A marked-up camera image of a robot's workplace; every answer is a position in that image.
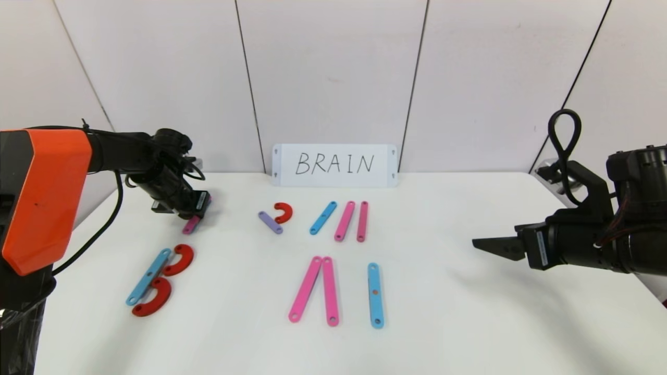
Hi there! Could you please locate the white BRAIN sign card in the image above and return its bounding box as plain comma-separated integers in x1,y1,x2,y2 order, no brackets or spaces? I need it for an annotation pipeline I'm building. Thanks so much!
273,144,398,188

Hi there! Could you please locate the short blue bar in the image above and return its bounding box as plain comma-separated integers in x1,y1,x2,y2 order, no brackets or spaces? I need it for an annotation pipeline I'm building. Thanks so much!
310,202,338,236

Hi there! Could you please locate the thin dark pink bar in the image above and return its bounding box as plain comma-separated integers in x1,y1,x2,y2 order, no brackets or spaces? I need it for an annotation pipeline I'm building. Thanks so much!
356,201,369,243

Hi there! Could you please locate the short purple bar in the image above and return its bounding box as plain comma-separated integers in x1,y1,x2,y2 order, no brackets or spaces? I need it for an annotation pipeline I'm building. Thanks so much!
258,211,284,235

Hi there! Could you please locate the blue bar with orange underside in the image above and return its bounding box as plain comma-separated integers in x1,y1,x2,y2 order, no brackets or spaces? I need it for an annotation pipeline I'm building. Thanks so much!
367,262,385,329

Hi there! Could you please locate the medium red C piece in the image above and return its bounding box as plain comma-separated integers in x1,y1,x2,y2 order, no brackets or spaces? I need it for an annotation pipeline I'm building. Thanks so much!
164,244,195,277

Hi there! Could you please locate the large red C piece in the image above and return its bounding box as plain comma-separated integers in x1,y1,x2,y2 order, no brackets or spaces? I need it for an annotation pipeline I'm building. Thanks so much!
132,277,173,317

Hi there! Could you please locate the long blue bar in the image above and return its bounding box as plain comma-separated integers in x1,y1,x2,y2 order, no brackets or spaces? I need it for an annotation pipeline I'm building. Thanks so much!
126,248,172,306

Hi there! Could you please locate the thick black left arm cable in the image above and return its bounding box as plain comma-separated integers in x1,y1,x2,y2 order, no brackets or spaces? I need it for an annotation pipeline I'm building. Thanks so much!
51,172,126,277

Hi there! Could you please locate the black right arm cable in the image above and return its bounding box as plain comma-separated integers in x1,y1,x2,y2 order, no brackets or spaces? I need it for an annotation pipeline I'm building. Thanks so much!
548,108,583,206

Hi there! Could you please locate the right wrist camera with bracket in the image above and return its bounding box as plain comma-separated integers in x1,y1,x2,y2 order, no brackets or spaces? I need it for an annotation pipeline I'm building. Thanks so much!
534,159,615,224

